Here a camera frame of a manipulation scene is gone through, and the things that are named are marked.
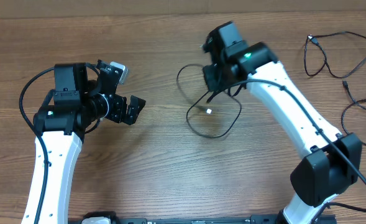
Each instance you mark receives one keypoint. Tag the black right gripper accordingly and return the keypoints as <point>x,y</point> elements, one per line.
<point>212,78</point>

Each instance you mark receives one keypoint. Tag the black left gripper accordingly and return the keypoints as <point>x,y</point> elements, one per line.
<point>118,109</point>

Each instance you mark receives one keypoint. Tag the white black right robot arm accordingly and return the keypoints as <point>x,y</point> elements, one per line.
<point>329,160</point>

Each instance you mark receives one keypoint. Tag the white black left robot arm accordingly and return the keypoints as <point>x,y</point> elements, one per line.
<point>83,95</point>

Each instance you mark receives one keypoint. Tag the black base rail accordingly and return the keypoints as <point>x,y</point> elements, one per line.
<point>111,217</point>

